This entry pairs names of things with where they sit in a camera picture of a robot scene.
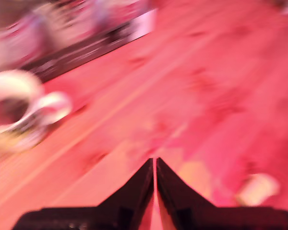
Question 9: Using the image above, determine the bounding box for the black and white cardboard tray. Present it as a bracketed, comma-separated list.
[20, 8, 158, 83]

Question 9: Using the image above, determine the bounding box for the cream coffee capsule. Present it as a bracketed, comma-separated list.
[235, 173, 281, 207]

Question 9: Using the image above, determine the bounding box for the cartoon print mug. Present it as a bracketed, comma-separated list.
[0, 69, 73, 154]

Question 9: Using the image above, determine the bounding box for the tin can small text label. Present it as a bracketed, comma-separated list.
[0, 16, 48, 72]

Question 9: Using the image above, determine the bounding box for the tin can black logo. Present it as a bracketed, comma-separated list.
[36, 0, 101, 46]

